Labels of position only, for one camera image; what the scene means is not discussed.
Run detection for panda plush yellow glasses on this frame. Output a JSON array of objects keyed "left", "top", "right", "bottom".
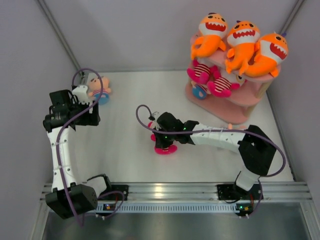
[
  {"left": 206, "top": 69, "right": 247, "bottom": 98},
  {"left": 147, "top": 121, "right": 178, "bottom": 155}
]

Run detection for orange shark plush back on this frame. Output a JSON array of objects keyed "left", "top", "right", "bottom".
[{"left": 190, "top": 12, "right": 228, "bottom": 60}]

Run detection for orange shark plush purple fin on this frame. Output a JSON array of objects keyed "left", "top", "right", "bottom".
[{"left": 244, "top": 32, "right": 289, "bottom": 78}]

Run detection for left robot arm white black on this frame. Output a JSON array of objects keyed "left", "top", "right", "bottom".
[{"left": 42, "top": 85, "right": 113, "bottom": 219}]

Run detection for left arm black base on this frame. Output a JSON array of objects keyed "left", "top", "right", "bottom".
[{"left": 98, "top": 184, "right": 129, "bottom": 201}]

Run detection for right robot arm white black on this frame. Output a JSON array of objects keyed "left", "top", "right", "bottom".
[{"left": 148, "top": 112, "right": 276, "bottom": 199}]

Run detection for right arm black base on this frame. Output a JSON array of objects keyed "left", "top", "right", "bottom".
[{"left": 216, "top": 183, "right": 264, "bottom": 202}]

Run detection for boy doll plush on shelf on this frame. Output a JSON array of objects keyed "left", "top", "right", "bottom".
[{"left": 191, "top": 80, "right": 208, "bottom": 100}]

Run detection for pink panda plush on shelf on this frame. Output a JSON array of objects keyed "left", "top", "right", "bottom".
[{"left": 186, "top": 58, "right": 218, "bottom": 85}]

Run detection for pink three-tier shelf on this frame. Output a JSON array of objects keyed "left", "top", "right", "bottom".
[{"left": 185, "top": 49, "right": 275, "bottom": 125}]

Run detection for boy doll plush left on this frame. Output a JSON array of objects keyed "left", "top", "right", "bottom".
[{"left": 87, "top": 76, "right": 112, "bottom": 105}]

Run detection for boy doll plush right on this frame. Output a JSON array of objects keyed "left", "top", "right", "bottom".
[{"left": 226, "top": 123, "right": 248, "bottom": 130}]

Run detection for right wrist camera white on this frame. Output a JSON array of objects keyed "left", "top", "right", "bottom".
[{"left": 148, "top": 111, "right": 161, "bottom": 127}]

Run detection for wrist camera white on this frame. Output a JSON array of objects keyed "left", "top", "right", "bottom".
[
  {"left": 71, "top": 84, "right": 93, "bottom": 105},
  {"left": 148, "top": 111, "right": 161, "bottom": 127}
]

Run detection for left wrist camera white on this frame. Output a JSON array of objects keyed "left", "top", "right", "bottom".
[{"left": 71, "top": 84, "right": 93, "bottom": 105}]

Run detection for white slotted cable duct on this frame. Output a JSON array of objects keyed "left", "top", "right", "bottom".
[{"left": 89, "top": 201, "right": 240, "bottom": 214}]

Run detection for aluminium frame post left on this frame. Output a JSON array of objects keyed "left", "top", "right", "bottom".
[{"left": 35, "top": 0, "right": 81, "bottom": 70}]

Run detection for aluminium frame post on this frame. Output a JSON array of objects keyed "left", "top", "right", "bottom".
[
  {"left": 35, "top": 0, "right": 81, "bottom": 70},
  {"left": 279, "top": 0, "right": 306, "bottom": 35}
]

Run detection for aluminium rail front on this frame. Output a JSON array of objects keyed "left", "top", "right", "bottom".
[{"left": 39, "top": 181, "right": 313, "bottom": 202}]

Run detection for aluminium frame post right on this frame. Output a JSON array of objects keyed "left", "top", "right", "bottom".
[{"left": 279, "top": 0, "right": 306, "bottom": 35}]

